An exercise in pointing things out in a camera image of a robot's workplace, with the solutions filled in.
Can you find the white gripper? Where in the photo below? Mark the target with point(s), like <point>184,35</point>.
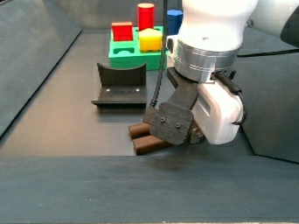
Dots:
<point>216,111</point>

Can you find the brown square-circle forked block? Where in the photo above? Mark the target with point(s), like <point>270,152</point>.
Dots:
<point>144,142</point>

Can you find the black curved fixture stand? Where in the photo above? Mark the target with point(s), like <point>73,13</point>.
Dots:
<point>121,86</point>

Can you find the red square block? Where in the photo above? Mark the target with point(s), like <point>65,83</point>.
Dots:
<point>121,31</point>

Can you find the green shape-sorter base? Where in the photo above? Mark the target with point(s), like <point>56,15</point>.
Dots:
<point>124,54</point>

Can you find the yellow pentagon block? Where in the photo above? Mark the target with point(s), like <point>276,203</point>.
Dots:
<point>150,40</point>

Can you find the blue hexagonal prism peg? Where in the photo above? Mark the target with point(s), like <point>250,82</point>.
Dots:
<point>174,21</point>

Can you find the red cylinder peg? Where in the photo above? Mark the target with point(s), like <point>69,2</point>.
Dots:
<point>146,16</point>

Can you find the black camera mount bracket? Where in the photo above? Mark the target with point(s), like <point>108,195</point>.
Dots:
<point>171,120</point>

